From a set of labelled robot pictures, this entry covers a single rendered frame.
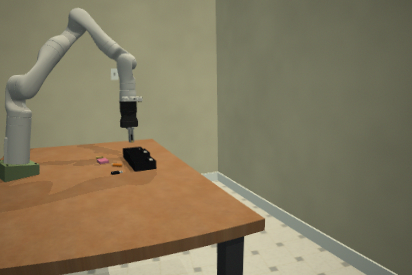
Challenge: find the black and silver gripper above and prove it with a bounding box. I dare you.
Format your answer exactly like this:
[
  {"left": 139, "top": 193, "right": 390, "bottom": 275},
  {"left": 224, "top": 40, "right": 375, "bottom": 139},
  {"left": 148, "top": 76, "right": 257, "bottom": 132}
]
[{"left": 119, "top": 89, "right": 143, "bottom": 143}]

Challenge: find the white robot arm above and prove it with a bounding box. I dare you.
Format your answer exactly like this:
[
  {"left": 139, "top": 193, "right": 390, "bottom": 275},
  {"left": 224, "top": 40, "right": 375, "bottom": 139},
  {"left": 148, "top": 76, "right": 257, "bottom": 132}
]
[{"left": 4, "top": 8, "right": 137, "bottom": 165}]

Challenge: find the black rack of bins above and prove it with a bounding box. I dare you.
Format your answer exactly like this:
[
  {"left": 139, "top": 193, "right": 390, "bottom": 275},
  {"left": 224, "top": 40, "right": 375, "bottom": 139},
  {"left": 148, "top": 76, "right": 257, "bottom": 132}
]
[{"left": 123, "top": 147, "right": 157, "bottom": 172}]

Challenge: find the pink sticky note pad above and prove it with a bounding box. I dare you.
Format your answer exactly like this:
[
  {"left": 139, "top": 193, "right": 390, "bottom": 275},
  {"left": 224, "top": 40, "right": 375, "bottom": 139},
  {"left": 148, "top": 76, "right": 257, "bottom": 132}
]
[{"left": 97, "top": 158, "right": 109, "bottom": 164}]

